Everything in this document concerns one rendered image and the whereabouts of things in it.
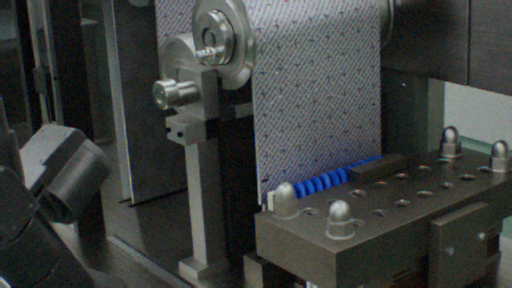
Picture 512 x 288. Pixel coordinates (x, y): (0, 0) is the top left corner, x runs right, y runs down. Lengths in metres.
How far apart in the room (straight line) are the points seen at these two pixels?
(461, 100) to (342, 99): 3.22
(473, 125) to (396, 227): 3.35
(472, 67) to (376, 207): 0.28
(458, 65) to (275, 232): 0.40
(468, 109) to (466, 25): 3.15
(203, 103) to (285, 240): 0.23
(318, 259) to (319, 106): 0.26
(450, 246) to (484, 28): 0.32
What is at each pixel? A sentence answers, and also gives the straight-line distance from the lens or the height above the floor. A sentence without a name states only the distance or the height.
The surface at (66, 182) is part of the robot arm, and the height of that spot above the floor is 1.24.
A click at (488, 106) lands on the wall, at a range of 4.33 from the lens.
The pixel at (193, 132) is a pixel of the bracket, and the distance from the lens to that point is 1.17.
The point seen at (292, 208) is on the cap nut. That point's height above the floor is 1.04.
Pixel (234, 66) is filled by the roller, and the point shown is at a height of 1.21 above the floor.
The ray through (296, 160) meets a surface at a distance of 1.19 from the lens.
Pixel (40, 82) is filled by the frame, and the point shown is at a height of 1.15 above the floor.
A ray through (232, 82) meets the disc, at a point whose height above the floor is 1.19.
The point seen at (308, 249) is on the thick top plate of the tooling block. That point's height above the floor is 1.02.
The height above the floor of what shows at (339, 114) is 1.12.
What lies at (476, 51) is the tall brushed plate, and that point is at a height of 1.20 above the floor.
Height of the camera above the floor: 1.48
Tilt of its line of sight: 19 degrees down
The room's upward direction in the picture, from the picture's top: 3 degrees counter-clockwise
